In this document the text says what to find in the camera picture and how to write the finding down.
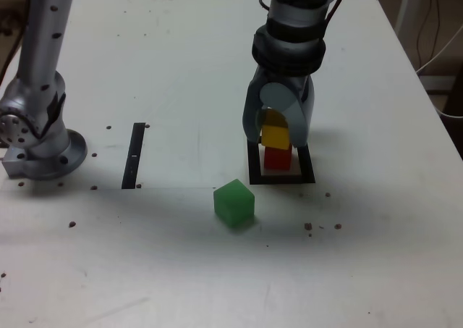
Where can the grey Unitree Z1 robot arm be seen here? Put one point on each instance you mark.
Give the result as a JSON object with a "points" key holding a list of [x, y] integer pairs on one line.
{"points": [[40, 53]]}

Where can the yellow cube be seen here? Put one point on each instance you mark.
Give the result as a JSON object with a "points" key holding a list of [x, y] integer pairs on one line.
{"points": [[275, 136]]}

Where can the green cube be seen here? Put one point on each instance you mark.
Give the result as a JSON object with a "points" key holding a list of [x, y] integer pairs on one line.
{"points": [[233, 205]]}

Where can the black tape strip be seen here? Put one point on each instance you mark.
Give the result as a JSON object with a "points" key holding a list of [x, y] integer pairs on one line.
{"points": [[133, 154]]}

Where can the black tape square outline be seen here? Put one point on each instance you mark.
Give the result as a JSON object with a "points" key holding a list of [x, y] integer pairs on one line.
{"points": [[309, 172]]}

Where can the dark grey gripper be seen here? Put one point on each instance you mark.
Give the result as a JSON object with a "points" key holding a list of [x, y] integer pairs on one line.
{"points": [[285, 80]]}

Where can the white metal post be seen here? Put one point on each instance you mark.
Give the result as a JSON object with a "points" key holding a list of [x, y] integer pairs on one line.
{"points": [[403, 9]]}

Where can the red cube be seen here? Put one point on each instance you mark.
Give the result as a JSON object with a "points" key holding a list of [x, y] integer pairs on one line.
{"points": [[276, 159]]}

